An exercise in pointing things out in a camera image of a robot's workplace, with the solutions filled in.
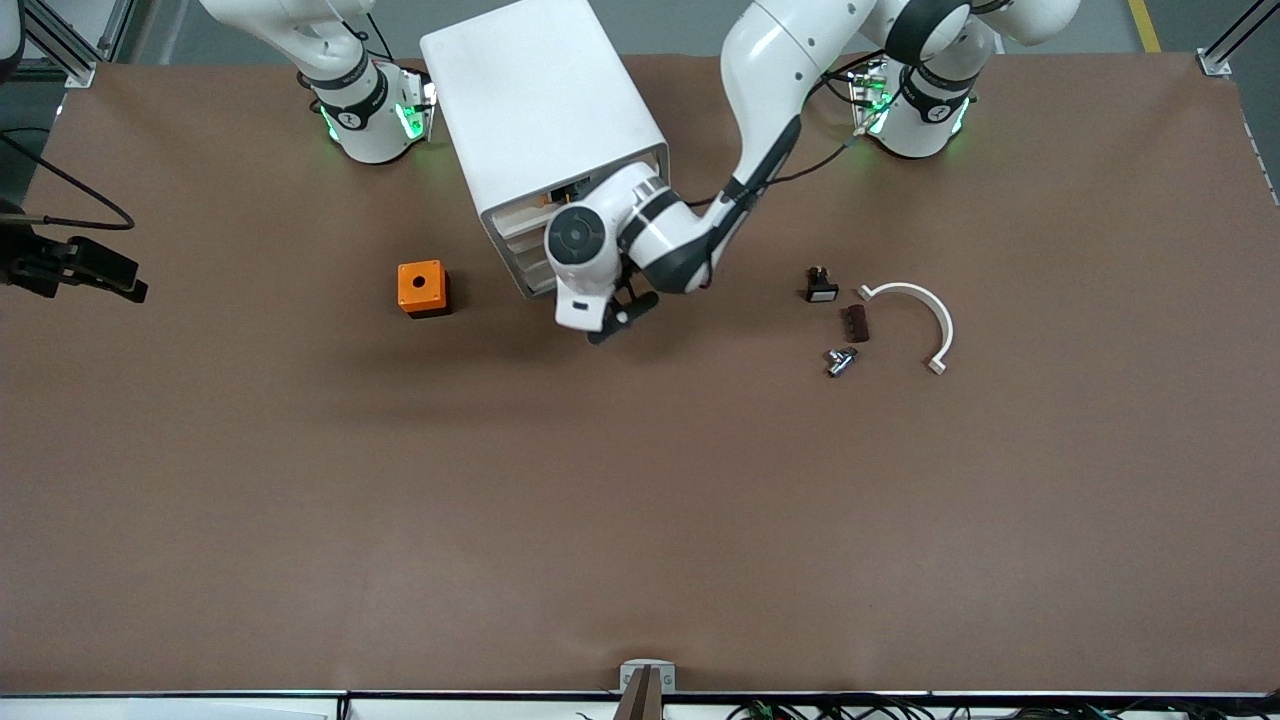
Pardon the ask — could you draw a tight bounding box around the orange box with hole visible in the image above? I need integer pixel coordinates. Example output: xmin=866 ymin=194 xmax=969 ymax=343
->
xmin=397 ymin=260 xmax=451 ymax=319

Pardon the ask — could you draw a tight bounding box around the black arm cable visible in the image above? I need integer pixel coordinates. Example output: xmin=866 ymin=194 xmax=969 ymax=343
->
xmin=700 ymin=75 xmax=898 ymax=207

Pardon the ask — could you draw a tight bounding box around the metal connector bracket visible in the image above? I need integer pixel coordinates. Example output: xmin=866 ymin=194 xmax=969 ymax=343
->
xmin=398 ymin=66 xmax=439 ymax=142
xmin=847 ymin=58 xmax=894 ymax=137

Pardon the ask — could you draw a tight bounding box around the white half-ring pipe clamp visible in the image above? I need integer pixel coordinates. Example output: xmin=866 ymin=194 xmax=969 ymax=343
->
xmin=858 ymin=282 xmax=955 ymax=377

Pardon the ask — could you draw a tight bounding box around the grey table edge bracket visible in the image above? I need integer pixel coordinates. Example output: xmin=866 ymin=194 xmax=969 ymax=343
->
xmin=614 ymin=659 xmax=678 ymax=720

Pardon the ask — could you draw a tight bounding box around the black camera cable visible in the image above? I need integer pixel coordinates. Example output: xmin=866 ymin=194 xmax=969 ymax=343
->
xmin=0 ymin=128 xmax=137 ymax=233

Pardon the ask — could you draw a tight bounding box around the aluminium frame profile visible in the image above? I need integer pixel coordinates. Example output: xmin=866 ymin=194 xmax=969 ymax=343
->
xmin=1196 ymin=0 xmax=1280 ymax=79
xmin=18 ymin=0 xmax=139 ymax=90

